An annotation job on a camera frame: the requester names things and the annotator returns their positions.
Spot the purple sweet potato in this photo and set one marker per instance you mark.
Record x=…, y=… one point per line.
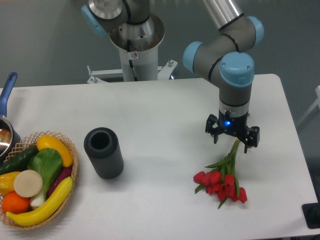
x=65, y=172

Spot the white frame at right edge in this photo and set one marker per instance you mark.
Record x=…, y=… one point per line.
x=310, y=113

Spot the yellow banana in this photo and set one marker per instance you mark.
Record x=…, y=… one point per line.
x=49, y=207

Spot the blue handled saucepan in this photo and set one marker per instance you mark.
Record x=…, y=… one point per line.
x=8, y=136

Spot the orange fruit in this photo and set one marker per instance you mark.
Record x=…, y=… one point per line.
x=15, y=204

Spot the green bok choy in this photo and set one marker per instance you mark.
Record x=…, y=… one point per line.
x=48, y=163

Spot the beige round radish slice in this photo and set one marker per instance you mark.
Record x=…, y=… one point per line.
x=28, y=183

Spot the red tulip bouquet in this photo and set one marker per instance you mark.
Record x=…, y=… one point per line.
x=221, y=179

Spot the black device at table edge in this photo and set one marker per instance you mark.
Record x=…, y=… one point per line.
x=311, y=212

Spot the yellow squash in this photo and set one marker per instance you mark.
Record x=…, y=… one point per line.
x=51, y=142

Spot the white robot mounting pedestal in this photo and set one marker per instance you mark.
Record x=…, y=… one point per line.
x=138, y=51

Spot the dark grey ribbed vase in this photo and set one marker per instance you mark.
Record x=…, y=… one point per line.
x=103, y=149

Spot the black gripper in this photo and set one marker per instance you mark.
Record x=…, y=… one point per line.
x=233, y=126

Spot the yellow bell pepper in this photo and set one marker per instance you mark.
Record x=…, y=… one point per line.
x=7, y=182

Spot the woven wicker basket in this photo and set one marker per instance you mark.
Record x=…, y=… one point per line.
x=27, y=142

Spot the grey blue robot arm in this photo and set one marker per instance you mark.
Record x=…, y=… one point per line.
x=223, y=62

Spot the green cucumber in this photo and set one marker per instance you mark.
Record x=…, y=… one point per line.
x=19, y=161

